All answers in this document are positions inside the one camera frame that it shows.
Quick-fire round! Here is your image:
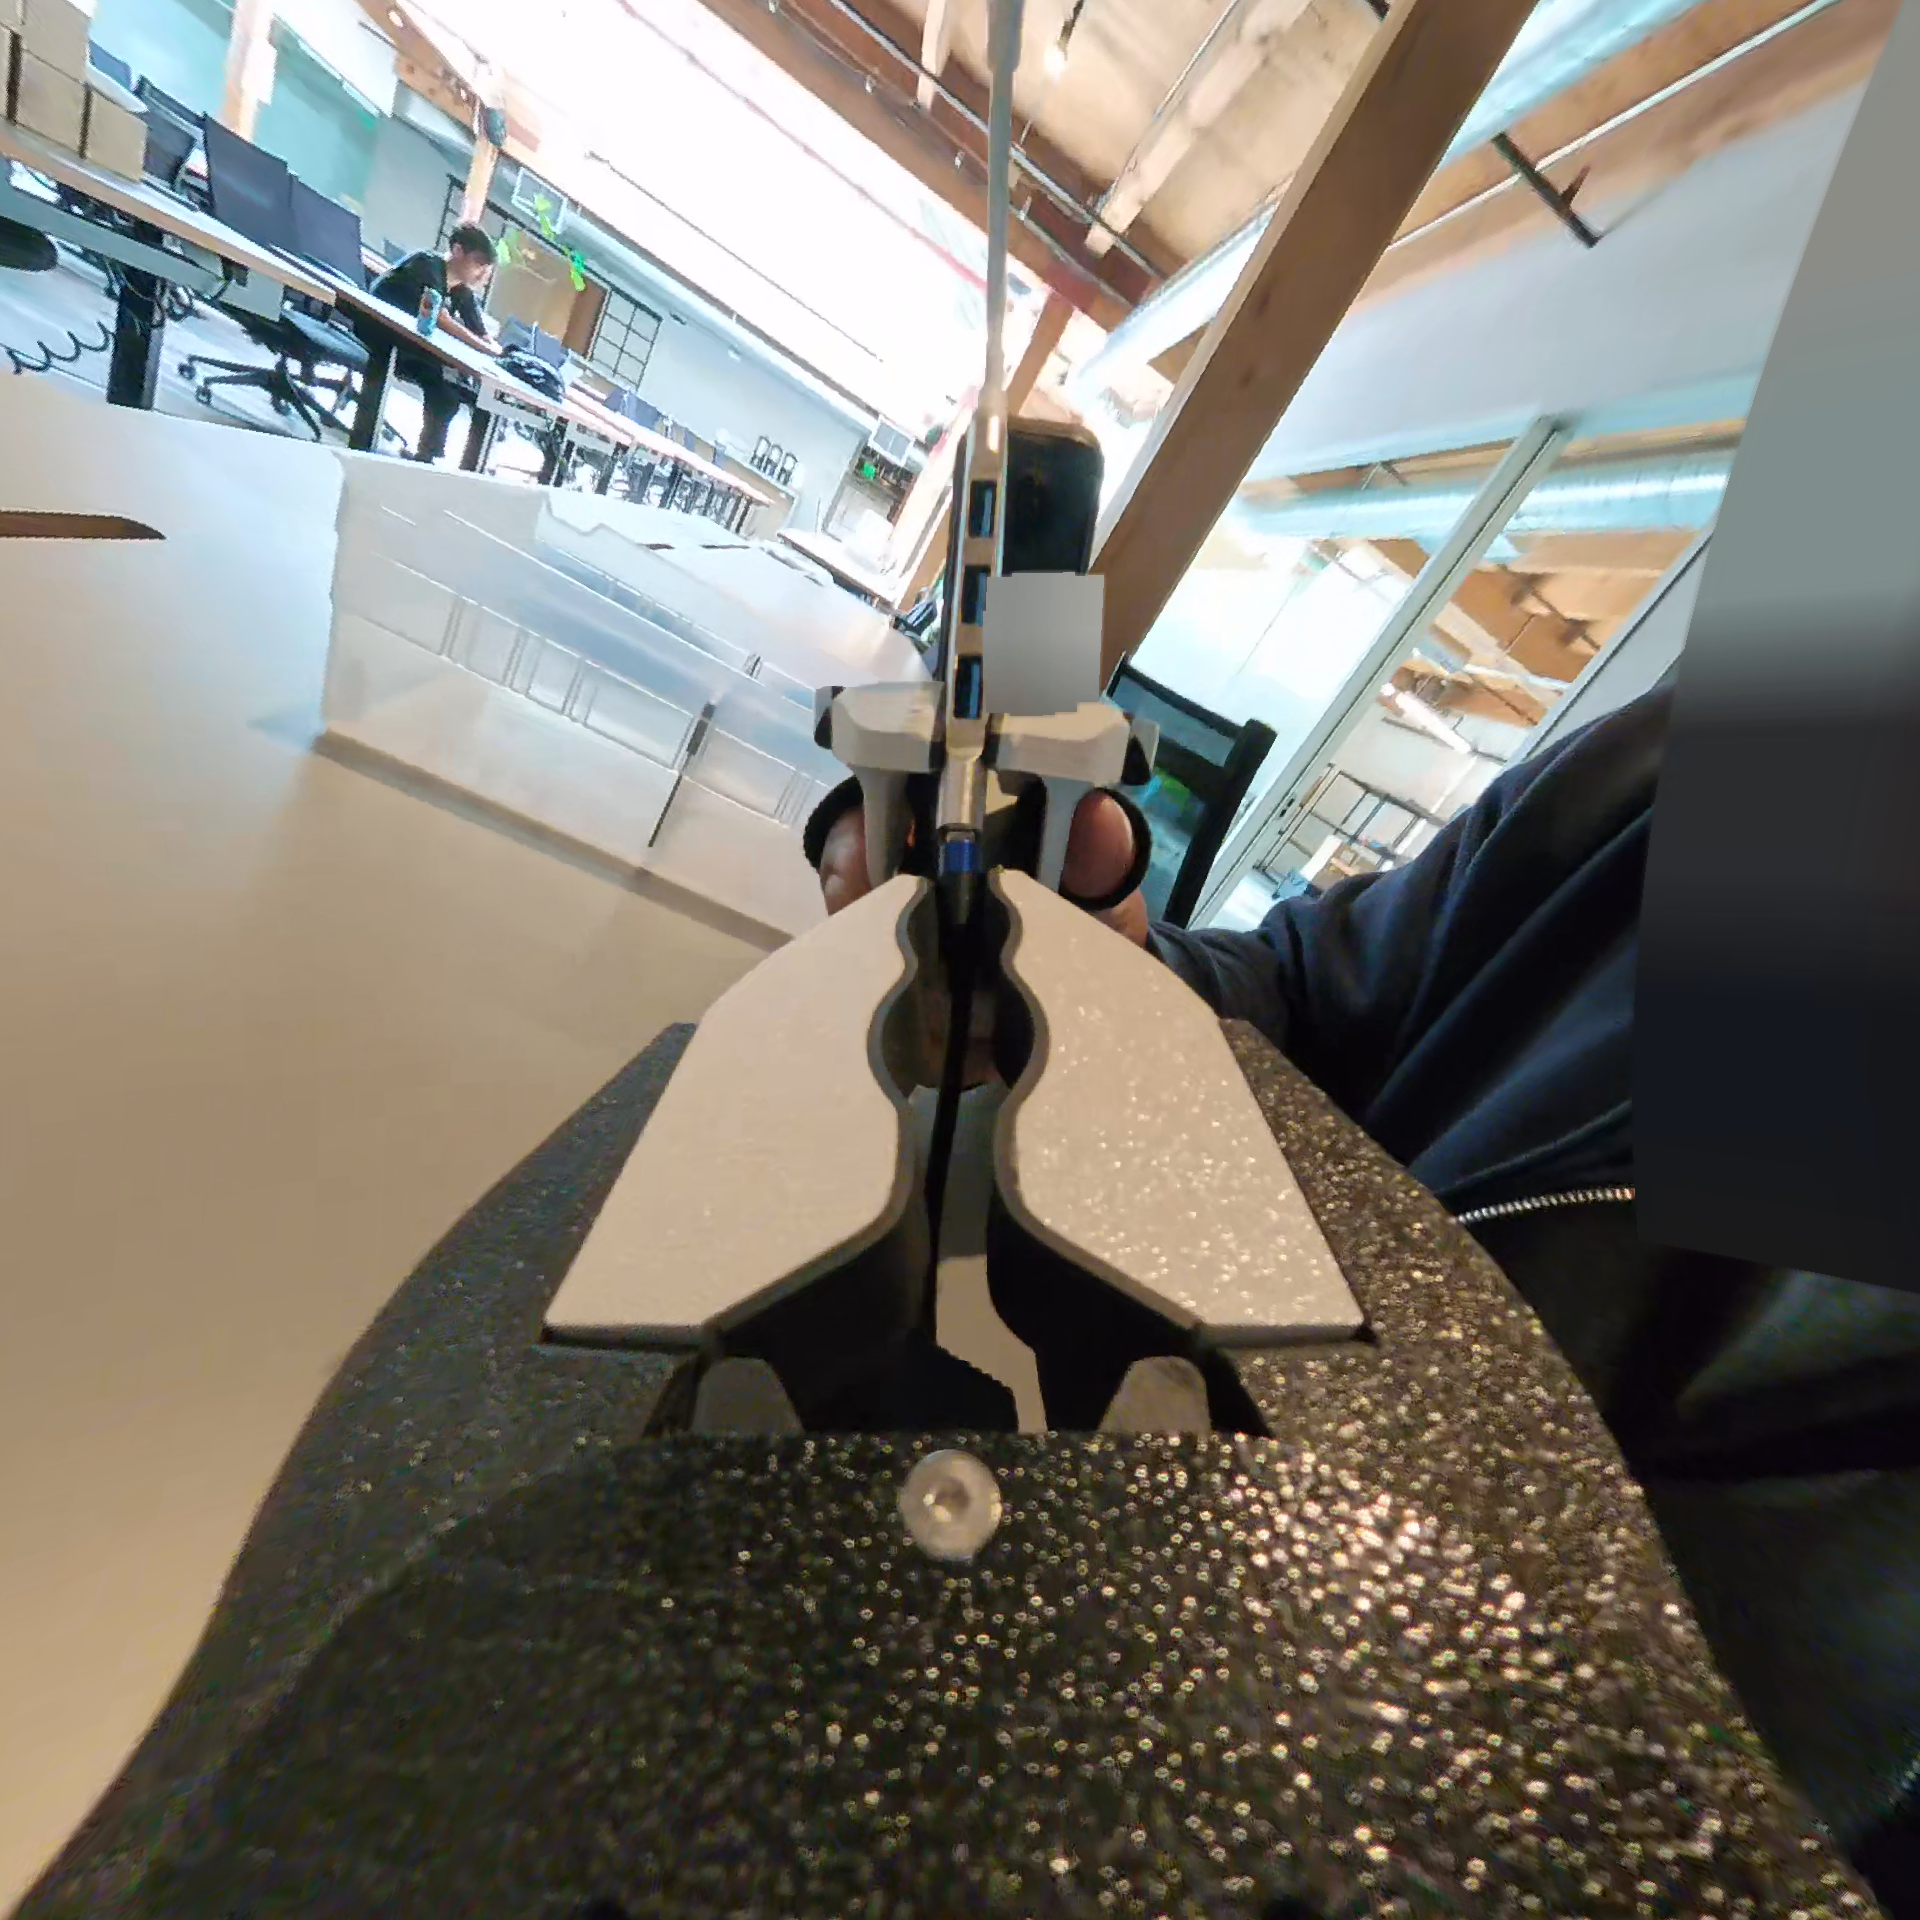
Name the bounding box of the long wooden desk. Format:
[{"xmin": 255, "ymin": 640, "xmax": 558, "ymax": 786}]
[
  {"xmin": 359, "ymin": 290, "xmax": 789, "ymax": 535},
  {"xmin": 0, "ymin": 127, "xmax": 374, "ymax": 416}
]

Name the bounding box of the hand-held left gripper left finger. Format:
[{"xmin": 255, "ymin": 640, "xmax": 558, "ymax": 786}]
[{"xmin": 542, "ymin": 875, "xmax": 923, "ymax": 1346}]

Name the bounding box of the person's right hand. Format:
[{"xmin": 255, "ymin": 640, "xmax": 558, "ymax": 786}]
[{"xmin": 802, "ymin": 780, "xmax": 1160, "ymax": 1090}]

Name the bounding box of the person's right forearm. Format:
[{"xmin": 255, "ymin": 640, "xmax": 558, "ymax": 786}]
[{"xmin": 1147, "ymin": 683, "xmax": 1675, "ymax": 1188}]

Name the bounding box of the stack of cardboard boxes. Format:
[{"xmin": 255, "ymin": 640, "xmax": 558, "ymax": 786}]
[{"xmin": 0, "ymin": 0, "xmax": 146, "ymax": 178}]

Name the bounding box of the silver usb hub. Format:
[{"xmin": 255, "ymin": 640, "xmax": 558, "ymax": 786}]
[{"xmin": 937, "ymin": 0, "xmax": 1018, "ymax": 839}]

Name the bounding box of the clear plastic bin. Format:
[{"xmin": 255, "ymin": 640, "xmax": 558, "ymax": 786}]
[{"xmin": 324, "ymin": 448, "xmax": 934, "ymax": 942}]

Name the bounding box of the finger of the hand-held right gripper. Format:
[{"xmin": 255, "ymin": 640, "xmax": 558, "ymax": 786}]
[
  {"xmin": 988, "ymin": 703, "xmax": 1162, "ymax": 896},
  {"xmin": 814, "ymin": 679, "xmax": 951, "ymax": 899}
]

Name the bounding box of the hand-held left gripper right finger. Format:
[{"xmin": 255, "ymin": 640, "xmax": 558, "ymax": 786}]
[{"xmin": 993, "ymin": 872, "xmax": 1370, "ymax": 1346}]

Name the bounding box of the metal air duct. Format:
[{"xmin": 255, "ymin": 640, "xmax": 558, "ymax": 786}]
[
  {"xmin": 1071, "ymin": 208, "xmax": 1278, "ymax": 391},
  {"xmin": 1240, "ymin": 448, "xmax": 1750, "ymax": 540}
]

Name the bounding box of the black blue-ringed usb cable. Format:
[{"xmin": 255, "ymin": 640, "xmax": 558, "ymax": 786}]
[{"xmin": 908, "ymin": 816, "xmax": 995, "ymax": 1314}]

